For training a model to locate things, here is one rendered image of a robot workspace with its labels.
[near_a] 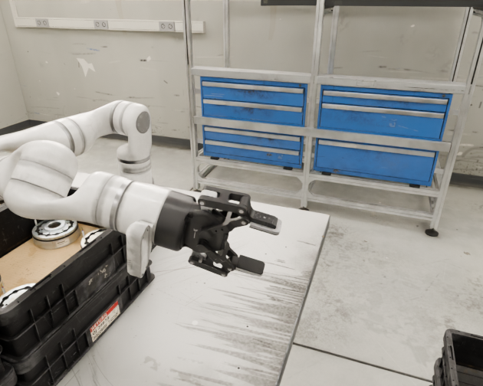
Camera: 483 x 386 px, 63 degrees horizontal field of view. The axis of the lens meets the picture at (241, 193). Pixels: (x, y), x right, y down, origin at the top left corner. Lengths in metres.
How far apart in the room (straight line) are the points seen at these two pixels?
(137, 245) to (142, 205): 0.06
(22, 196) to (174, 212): 0.19
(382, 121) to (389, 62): 0.88
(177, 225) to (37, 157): 0.20
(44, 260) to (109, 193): 0.51
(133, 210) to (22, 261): 0.55
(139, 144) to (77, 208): 0.60
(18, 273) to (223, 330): 0.46
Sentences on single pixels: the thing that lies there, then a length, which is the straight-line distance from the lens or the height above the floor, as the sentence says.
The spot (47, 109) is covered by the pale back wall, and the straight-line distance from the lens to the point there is 4.87.
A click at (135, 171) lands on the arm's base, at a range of 1.14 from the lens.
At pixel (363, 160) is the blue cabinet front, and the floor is 0.44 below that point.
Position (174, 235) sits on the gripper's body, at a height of 1.10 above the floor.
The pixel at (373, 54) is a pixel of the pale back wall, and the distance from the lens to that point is 3.28.
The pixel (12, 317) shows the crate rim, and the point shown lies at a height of 0.92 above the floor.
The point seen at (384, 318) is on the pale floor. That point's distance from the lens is 2.05.
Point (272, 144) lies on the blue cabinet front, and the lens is 2.65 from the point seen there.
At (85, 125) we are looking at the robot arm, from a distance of 0.98.
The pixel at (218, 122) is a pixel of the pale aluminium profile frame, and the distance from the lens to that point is 2.69.
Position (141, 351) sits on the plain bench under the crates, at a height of 0.70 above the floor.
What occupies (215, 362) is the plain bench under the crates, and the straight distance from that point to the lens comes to 0.86.
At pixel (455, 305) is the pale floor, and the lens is 2.26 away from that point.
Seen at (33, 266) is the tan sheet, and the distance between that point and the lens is 0.99.
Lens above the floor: 1.37
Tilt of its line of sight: 27 degrees down
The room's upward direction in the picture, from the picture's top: straight up
